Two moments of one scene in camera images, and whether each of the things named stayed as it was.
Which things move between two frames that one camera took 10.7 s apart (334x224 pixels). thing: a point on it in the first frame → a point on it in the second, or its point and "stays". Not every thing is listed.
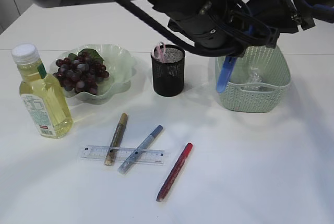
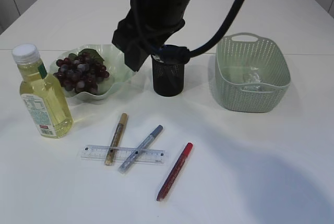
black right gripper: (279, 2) → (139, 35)
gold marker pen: (115, 142) stays
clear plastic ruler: (125, 154) stays
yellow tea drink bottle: (42, 93) stays
